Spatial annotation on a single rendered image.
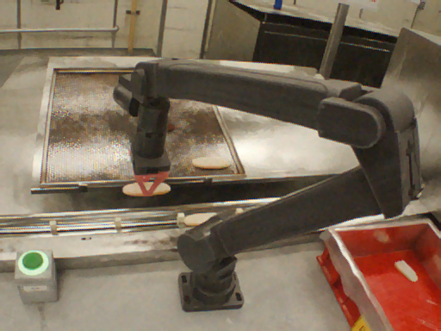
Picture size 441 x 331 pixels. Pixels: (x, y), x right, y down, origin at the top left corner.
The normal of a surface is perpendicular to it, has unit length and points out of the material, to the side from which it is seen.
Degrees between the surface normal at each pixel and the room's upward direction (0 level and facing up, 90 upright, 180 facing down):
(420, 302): 0
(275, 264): 0
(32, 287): 90
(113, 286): 0
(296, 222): 92
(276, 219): 88
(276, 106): 93
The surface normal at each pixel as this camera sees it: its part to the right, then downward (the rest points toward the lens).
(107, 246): 0.17, -0.82
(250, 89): -0.69, 0.26
